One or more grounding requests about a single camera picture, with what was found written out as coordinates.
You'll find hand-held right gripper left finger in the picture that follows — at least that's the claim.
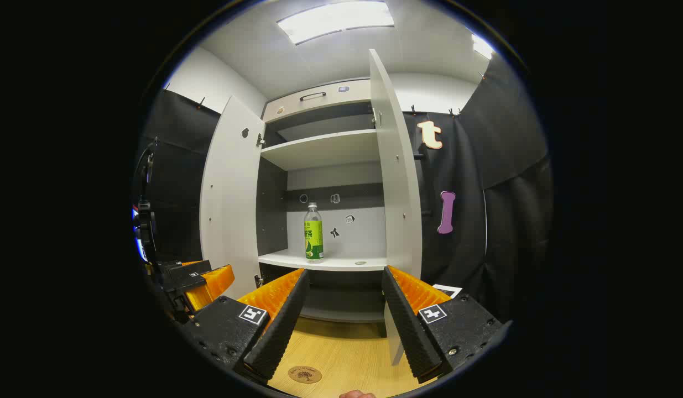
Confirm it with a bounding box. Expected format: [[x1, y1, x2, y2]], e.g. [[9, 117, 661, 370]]
[[178, 268, 310, 385]]

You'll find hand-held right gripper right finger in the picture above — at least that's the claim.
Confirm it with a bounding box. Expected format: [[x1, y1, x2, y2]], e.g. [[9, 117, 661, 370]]
[[382, 265, 510, 384]]

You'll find round brown coaster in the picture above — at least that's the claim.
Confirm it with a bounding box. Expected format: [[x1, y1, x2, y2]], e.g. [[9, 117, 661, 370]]
[[288, 365, 322, 384]]

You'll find white cabinet door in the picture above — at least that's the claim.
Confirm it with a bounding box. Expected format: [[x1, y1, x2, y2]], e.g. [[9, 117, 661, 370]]
[[200, 95, 265, 300], [369, 49, 423, 366]]

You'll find green label plastic bottle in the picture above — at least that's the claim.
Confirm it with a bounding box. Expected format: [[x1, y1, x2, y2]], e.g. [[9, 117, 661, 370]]
[[304, 202, 324, 263]]

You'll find white and grey cabinet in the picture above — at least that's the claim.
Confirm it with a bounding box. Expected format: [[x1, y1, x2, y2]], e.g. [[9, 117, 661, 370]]
[[256, 78, 389, 324]]

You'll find white cabinet drawer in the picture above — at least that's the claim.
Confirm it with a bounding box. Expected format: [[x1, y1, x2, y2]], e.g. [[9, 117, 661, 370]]
[[262, 78, 372, 124]]

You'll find computer monitor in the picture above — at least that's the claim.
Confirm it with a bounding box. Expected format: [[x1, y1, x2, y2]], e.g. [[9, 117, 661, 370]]
[[132, 206, 148, 262]]

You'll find black backdrop cloth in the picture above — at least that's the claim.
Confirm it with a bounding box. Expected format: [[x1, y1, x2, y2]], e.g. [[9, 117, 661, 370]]
[[402, 53, 555, 327], [134, 88, 221, 265]]

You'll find large ceiling light panel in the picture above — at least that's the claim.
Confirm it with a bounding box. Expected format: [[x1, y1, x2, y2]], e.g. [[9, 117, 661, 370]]
[[277, 0, 395, 46]]

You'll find small ceiling light panel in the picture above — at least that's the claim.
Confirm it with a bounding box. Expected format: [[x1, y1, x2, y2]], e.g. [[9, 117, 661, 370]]
[[472, 34, 494, 60]]

